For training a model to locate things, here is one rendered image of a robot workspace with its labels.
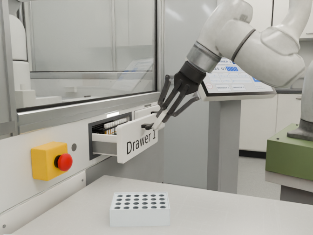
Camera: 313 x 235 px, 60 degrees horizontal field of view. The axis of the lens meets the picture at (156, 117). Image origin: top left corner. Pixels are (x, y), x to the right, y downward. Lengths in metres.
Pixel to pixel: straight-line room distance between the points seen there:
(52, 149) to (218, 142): 1.23
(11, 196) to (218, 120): 1.29
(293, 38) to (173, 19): 1.86
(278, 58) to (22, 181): 0.66
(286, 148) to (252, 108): 2.77
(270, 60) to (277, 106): 2.97
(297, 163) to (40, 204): 0.73
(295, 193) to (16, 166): 0.82
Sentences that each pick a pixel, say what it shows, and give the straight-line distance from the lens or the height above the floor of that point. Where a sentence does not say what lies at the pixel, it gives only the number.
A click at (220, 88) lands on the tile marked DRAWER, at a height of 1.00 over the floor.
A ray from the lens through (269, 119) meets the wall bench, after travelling 3.70.
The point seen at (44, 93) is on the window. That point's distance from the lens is 0.70.
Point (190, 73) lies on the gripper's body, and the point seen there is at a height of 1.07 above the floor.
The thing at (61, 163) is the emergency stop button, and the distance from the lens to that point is 0.63.
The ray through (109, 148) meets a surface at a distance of 0.82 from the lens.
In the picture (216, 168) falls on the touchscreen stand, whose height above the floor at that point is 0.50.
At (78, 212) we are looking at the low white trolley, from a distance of 0.67.
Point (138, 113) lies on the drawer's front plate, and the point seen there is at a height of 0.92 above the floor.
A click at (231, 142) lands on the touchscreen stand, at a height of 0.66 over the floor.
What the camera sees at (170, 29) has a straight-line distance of 2.54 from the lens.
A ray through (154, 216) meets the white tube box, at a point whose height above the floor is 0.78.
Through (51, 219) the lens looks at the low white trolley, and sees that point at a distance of 0.67.
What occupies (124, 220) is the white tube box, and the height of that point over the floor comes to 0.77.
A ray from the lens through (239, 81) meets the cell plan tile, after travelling 1.68.
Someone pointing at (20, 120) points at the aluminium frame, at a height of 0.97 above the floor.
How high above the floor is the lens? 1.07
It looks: 9 degrees down
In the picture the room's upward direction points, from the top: straight up
